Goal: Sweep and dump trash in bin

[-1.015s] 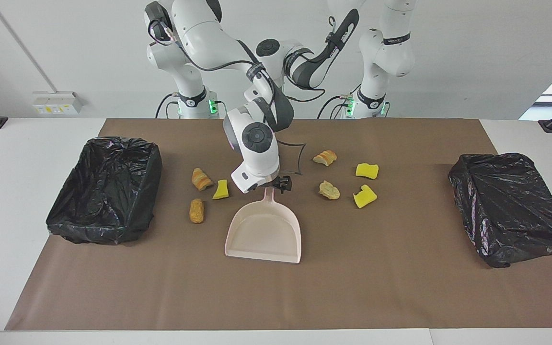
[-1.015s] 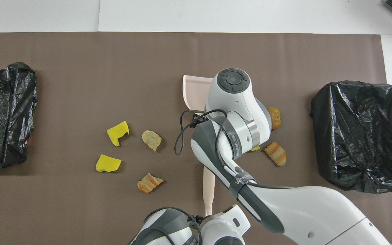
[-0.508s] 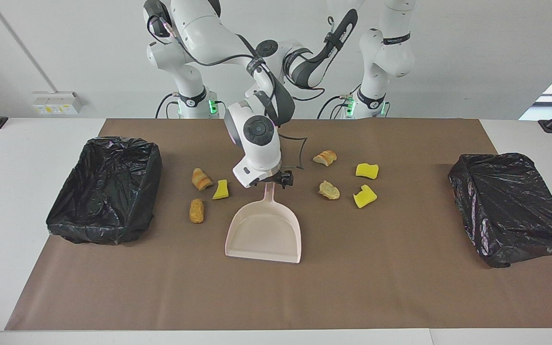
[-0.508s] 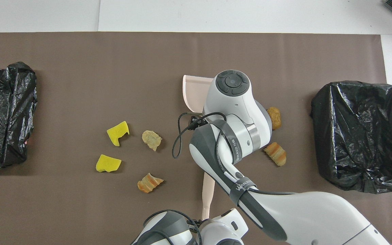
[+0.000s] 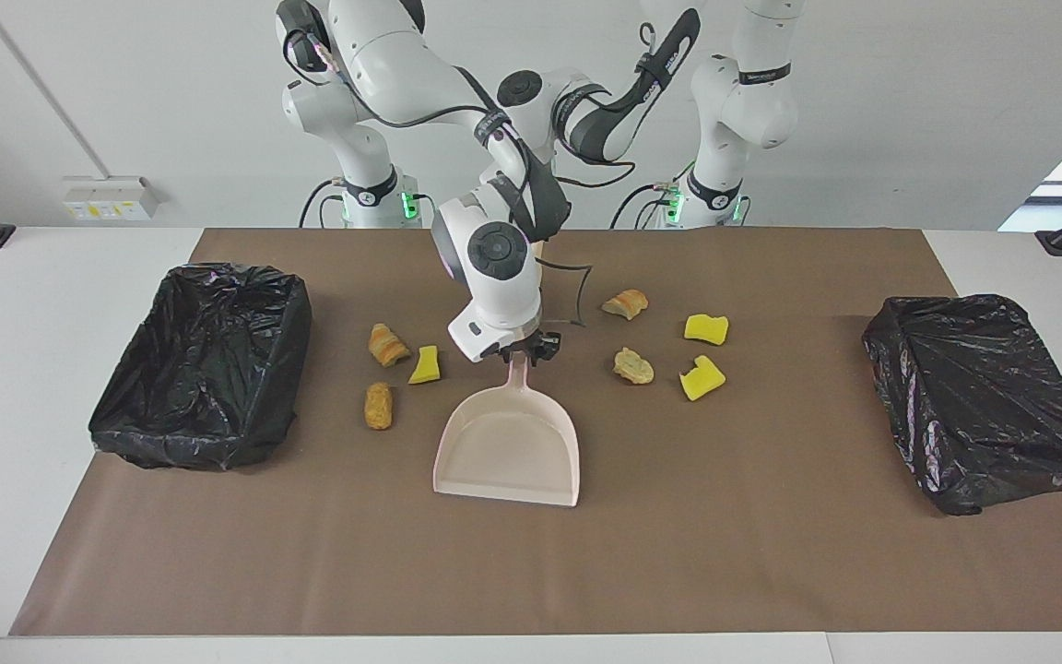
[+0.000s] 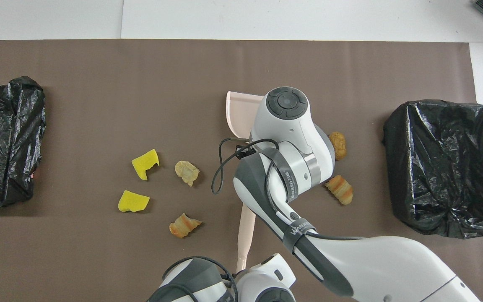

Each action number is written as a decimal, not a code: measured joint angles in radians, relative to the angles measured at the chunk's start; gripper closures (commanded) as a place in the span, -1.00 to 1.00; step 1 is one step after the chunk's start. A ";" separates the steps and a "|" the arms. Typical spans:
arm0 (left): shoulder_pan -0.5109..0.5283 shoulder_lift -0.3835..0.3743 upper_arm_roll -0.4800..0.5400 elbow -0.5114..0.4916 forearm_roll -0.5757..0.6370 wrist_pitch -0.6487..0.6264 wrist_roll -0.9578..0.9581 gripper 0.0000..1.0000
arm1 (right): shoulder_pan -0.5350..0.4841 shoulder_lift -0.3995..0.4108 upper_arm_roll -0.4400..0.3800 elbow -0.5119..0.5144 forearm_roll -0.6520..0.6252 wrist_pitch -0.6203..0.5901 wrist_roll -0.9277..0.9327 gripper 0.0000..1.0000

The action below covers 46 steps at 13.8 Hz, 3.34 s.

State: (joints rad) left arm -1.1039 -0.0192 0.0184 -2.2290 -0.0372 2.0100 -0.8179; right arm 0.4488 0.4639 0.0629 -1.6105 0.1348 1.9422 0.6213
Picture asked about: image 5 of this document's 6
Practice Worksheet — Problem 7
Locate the pale bread chunk toy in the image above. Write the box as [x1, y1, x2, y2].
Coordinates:
[613, 347, 655, 385]

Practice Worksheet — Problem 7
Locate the striped bread slice toy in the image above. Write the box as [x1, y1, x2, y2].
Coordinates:
[601, 289, 650, 322]

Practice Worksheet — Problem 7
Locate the pink plastic dustpan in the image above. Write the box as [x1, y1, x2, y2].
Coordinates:
[432, 350, 580, 507]

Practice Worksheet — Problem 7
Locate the notched yellow green sponge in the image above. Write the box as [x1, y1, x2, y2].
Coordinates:
[679, 355, 727, 402]

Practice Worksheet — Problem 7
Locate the yellow green sponge block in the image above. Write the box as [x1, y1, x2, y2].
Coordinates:
[684, 314, 730, 347]

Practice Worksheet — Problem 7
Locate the bin with black trash bag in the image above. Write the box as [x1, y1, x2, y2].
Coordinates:
[88, 263, 313, 471]
[861, 294, 1062, 516]

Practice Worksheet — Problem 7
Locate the striped croissant toy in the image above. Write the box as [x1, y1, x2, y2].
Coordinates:
[368, 323, 411, 369]

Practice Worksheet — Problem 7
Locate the brown fried nugget toy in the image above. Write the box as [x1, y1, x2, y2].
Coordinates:
[364, 383, 395, 431]

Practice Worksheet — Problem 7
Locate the brown paper table mat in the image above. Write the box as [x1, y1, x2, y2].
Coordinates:
[8, 228, 1062, 637]

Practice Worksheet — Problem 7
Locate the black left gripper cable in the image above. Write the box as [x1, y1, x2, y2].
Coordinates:
[536, 81, 643, 327]

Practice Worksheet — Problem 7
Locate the black arm base cable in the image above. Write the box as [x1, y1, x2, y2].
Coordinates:
[299, 178, 348, 229]
[611, 161, 679, 230]

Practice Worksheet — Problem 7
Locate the white wall power strip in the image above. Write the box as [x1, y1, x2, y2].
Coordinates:
[62, 176, 163, 222]

